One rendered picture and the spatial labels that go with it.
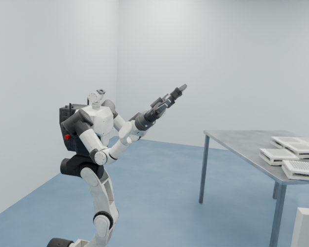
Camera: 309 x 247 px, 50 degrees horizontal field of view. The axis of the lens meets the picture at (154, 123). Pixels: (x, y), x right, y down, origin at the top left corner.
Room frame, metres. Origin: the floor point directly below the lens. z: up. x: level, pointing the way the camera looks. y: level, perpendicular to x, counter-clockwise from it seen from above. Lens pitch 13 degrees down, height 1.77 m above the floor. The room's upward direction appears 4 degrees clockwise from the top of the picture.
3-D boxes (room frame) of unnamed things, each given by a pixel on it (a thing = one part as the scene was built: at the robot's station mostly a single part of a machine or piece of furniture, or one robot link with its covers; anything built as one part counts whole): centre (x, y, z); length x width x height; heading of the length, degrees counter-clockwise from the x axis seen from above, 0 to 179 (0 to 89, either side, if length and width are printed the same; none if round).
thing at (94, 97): (2.11, 0.39, 1.44); 0.10 x 0.07 x 0.09; 168
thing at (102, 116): (2.13, 0.45, 1.23); 0.34 x 0.30 x 0.36; 168
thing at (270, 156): (2.74, -1.09, 0.96); 0.25 x 0.24 x 0.02; 96
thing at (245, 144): (3.14, -1.30, 0.88); 1.50 x 1.10 x 0.04; 15
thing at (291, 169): (2.42, -1.16, 0.96); 0.25 x 0.24 x 0.02; 82
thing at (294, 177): (2.42, -1.16, 0.91); 0.24 x 0.24 x 0.02; 82
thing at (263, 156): (2.74, -1.09, 0.91); 0.24 x 0.24 x 0.02; 6
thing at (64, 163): (2.14, 0.47, 0.97); 0.28 x 0.13 x 0.18; 78
